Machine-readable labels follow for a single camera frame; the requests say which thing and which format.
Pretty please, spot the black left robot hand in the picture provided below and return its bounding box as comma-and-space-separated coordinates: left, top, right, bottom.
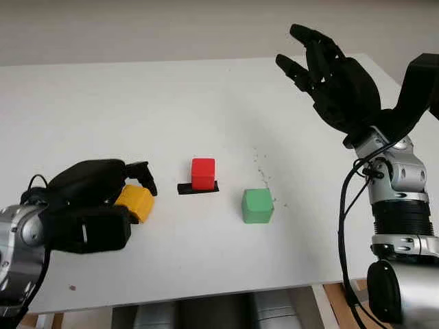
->
47, 159, 158, 209

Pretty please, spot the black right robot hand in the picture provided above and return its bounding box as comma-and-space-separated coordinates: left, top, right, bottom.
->
275, 23, 383, 148

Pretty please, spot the yellow wooden block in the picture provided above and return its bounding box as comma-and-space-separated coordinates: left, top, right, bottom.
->
115, 184, 155, 223

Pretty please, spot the red wooden block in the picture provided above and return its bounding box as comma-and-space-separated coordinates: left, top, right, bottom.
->
190, 157, 217, 191

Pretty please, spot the green wooden block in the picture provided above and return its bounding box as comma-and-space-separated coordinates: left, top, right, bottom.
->
241, 187, 274, 225

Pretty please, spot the black tape strip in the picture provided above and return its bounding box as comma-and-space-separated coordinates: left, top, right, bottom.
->
177, 182, 220, 196

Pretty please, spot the dark robot waist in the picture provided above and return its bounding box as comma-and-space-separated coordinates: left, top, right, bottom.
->
174, 296, 254, 329

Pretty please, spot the grey right robot leg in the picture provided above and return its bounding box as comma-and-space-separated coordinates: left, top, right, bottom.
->
253, 291, 302, 329

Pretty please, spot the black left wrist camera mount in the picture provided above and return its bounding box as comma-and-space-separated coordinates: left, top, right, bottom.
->
43, 202, 133, 255

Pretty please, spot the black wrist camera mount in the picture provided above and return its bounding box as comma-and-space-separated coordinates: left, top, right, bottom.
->
372, 53, 439, 143
43, 202, 133, 255

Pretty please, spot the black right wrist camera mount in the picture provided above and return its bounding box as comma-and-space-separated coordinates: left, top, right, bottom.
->
372, 53, 439, 143

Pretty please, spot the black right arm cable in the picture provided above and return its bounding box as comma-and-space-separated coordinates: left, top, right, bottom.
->
337, 136, 395, 329

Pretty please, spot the white table frame beam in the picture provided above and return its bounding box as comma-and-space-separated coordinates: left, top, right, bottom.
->
310, 284, 344, 329

